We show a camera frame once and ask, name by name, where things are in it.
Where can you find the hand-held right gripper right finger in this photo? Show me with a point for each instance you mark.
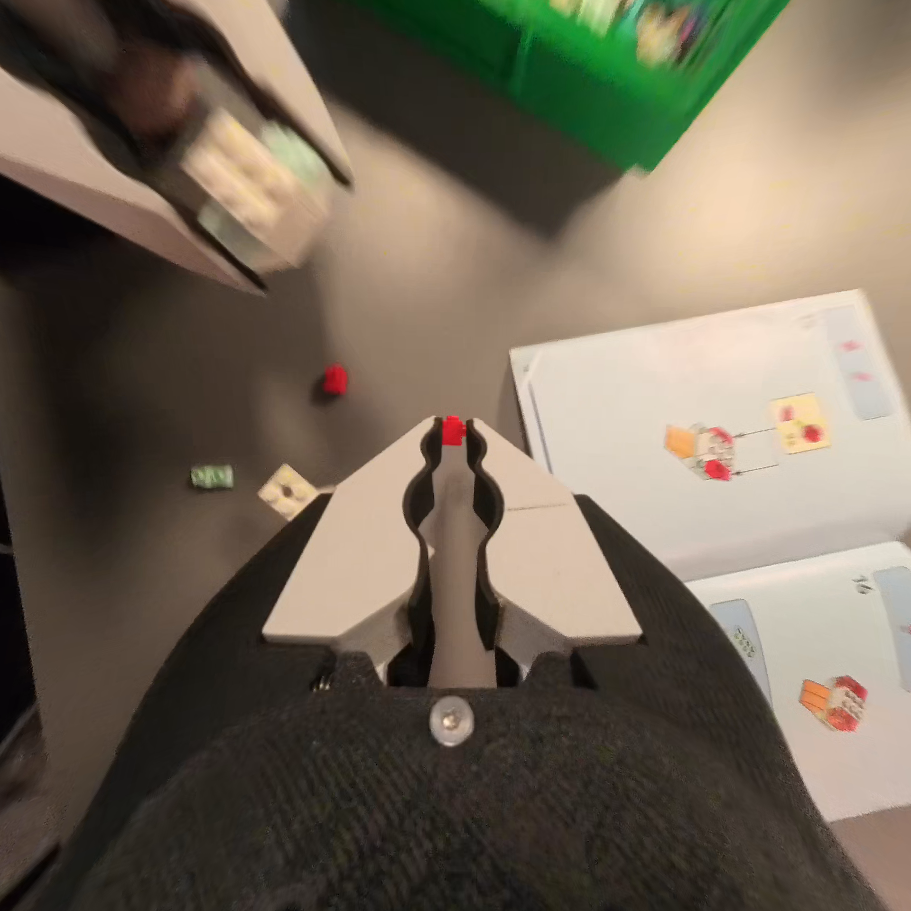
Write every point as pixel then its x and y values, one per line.
pixel 562 569

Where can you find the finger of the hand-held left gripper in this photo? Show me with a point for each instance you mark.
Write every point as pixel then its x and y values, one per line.
pixel 299 78
pixel 85 171

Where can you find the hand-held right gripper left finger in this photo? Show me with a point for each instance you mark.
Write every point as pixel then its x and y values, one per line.
pixel 341 569

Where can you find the white chicken lego assembly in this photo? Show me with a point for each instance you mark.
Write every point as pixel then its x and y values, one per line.
pixel 249 185

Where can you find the small red lego brick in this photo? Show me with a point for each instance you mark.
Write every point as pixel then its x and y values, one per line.
pixel 452 432

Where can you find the red lego plate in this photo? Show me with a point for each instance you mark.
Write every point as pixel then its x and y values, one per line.
pixel 334 381

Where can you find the white square lego plate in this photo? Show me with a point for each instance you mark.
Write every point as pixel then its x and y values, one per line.
pixel 287 491

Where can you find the lego instruction booklet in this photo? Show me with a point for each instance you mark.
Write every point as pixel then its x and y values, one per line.
pixel 626 427

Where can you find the small green lego plate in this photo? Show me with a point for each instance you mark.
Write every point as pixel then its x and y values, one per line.
pixel 212 477

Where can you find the green plastic bin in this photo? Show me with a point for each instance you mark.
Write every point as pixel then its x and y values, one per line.
pixel 583 85

